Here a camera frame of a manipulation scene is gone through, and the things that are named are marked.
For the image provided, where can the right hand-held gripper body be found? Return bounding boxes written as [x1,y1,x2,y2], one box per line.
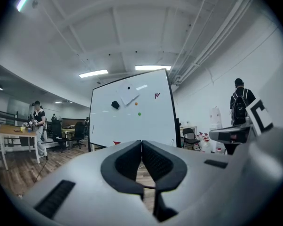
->
[209,99,274,155]

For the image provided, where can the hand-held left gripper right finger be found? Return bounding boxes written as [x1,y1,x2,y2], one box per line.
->
[141,139,188,193]

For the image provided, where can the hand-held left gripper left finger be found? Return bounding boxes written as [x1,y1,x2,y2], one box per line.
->
[100,139,145,201]

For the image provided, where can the white whiteboard on stand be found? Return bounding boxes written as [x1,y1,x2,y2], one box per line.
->
[87,68,181,153]

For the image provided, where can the group of white jugs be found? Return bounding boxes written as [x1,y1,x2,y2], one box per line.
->
[197,131,219,154]

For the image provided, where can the black folding chair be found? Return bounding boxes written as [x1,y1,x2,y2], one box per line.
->
[182,128,202,152]

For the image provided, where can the black office chair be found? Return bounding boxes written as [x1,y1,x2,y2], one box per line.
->
[70,121,87,150]
[49,120,70,153]

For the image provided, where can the white paper sheet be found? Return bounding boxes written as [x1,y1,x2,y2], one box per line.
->
[118,80,141,107]

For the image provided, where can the long ceiling light panel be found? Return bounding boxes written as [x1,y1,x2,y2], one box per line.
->
[134,65,172,71]
[78,69,109,78]

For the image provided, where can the wooden table white legs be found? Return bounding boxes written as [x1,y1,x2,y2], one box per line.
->
[0,124,41,171]

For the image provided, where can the black floor cable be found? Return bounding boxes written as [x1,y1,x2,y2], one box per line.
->
[32,156,49,184]

